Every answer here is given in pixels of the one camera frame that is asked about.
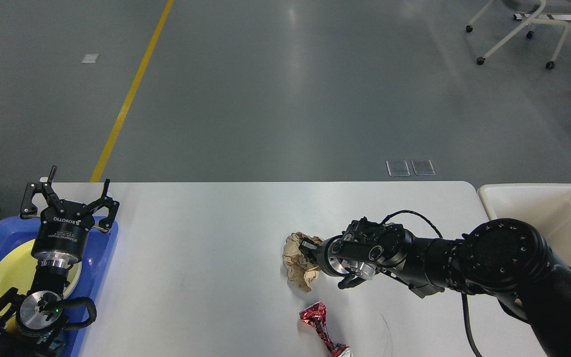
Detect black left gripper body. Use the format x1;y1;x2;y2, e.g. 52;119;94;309
30;206;95;265

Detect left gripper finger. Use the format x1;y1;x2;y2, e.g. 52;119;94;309
85;179;120;234
19;166;63;220

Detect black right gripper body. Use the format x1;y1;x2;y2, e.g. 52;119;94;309
314;237;352;277

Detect brown paper ball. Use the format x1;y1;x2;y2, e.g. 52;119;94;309
283;232;322;293

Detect red foil wrapper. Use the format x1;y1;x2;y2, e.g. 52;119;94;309
298;302;352;357

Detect yellow plastic plate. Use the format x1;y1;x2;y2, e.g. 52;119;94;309
0;240;95;338

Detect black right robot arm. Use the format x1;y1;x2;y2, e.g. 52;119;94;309
297;213;571;357

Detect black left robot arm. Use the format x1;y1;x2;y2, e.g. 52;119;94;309
0;166;120;357

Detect white plate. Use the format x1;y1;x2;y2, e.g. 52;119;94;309
63;262;82;299

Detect beige plastic bin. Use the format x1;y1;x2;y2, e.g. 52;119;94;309
478;183;571;267

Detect white rolling chair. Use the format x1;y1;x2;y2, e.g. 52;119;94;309
475;0;571;70

